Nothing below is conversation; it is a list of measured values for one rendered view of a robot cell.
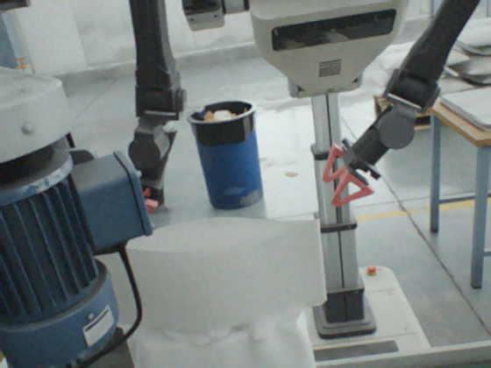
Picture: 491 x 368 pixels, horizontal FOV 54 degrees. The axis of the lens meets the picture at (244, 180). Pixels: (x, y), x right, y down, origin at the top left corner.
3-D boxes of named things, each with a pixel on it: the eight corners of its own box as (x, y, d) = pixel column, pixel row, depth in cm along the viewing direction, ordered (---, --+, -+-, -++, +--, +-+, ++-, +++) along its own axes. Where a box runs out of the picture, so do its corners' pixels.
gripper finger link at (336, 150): (315, 184, 93) (347, 148, 90) (309, 167, 100) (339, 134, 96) (341, 201, 95) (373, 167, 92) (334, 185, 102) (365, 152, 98)
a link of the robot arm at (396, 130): (440, 85, 86) (395, 67, 87) (451, 92, 75) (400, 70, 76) (409, 145, 90) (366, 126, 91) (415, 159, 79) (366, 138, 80)
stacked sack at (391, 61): (455, 56, 423) (456, 41, 418) (470, 66, 385) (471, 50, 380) (379, 66, 435) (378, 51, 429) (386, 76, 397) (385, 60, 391)
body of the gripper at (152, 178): (124, 187, 87) (134, 152, 84) (132, 164, 97) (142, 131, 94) (158, 198, 89) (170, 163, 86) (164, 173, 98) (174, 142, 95)
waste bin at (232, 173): (267, 177, 369) (255, 95, 343) (272, 208, 322) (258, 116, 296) (205, 186, 372) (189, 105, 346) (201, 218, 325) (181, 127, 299)
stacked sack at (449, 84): (452, 82, 434) (452, 68, 428) (473, 94, 394) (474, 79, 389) (379, 94, 437) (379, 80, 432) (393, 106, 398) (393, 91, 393)
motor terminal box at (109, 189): (142, 221, 69) (122, 146, 64) (162, 252, 61) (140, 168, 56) (84, 241, 66) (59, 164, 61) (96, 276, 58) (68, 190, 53)
